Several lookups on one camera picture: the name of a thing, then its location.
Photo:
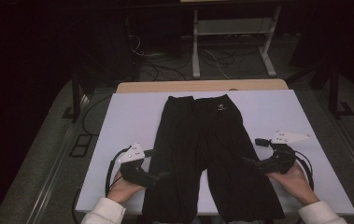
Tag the person's left hand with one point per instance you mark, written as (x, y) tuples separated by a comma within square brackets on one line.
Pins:
[(123, 189)]

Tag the black pants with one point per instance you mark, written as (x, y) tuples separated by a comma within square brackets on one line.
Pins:
[(196, 140)]

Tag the dark floor outlet plate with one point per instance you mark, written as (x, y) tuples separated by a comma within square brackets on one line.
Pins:
[(81, 145)]

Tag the wooden table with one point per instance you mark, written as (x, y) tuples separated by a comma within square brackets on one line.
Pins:
[(165, 86)]

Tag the metal floor rail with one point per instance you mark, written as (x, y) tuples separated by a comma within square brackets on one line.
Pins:
[(56, 161), (353, 152)]

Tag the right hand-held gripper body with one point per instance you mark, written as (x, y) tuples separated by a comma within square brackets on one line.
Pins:
[(279, 161)]

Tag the white metal desk frame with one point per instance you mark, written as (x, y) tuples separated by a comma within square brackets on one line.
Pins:
[(195, 46)]

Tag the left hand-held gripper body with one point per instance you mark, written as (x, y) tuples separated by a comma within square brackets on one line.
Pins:
[(137, 172)]

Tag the black metal stand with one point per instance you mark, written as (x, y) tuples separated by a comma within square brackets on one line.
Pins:
[(75, 93), (334, 90)]

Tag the person's right hand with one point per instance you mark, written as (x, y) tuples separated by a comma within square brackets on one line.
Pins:
[(294, 183)]

